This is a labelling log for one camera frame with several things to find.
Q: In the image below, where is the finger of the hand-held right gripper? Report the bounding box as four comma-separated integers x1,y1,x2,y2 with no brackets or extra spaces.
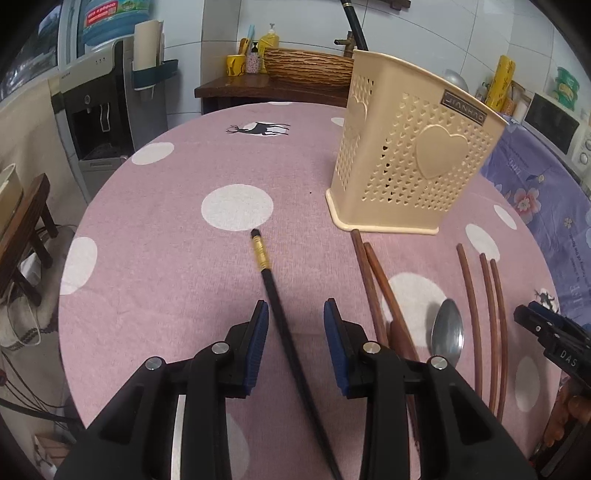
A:
513,301,566,349

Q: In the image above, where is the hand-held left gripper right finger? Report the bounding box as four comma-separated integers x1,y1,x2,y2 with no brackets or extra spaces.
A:
323,298,539,480

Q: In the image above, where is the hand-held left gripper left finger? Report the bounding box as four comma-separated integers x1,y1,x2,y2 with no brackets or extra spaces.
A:
54,300,271,480

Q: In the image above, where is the black chopstick with gold band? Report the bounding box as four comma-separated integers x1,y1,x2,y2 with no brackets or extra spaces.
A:
249,228,345,480

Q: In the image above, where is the beige perforated utensil holder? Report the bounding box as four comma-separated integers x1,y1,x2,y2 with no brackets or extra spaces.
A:
324,49,509,236

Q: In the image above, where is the person's right hand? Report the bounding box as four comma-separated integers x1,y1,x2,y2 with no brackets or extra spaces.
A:
545,392,586,448

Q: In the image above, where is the metal spoon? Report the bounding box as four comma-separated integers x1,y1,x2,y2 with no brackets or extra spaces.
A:
429,298,465,367

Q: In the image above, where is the pink polka dot tablecloth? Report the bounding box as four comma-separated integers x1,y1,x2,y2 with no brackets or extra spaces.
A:
58,100,561,480

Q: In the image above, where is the purple floral cloth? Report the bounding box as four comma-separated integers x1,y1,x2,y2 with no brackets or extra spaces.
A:
480,117,591,333

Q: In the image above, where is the white microwave oven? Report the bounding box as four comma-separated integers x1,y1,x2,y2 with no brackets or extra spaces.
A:
524,91,591,174

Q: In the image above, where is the green packet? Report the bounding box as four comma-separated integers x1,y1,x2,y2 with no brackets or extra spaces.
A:
554,67,581,112

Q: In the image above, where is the yellow plastic roll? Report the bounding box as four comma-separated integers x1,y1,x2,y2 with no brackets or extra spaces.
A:
485,55,517,112

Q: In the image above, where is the dark wooden cabinet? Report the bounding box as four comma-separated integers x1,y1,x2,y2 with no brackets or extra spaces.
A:
194,74,349,116

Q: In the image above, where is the dark wooden stool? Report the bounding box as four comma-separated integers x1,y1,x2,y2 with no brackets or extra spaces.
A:
0,173,58,305

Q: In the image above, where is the water dispenser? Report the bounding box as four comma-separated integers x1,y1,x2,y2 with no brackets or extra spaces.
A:
50,39,169,204

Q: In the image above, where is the brown woven basket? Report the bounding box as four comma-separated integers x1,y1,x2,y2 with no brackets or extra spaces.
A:
262,46,355,86

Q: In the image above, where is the blue and white cup holder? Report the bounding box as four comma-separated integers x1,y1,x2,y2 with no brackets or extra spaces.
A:
131,59,180,89

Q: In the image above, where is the brass faucet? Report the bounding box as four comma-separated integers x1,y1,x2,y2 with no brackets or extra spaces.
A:
335,30,359,58

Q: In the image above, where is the black pole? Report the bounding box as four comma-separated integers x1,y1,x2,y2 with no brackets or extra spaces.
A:
341,0,369,51

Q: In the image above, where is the stack of paper cups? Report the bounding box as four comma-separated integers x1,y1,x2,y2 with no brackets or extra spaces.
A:
133,19,165,72

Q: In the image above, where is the blue water bottle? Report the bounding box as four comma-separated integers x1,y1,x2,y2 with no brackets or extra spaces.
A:
81,0,158,47

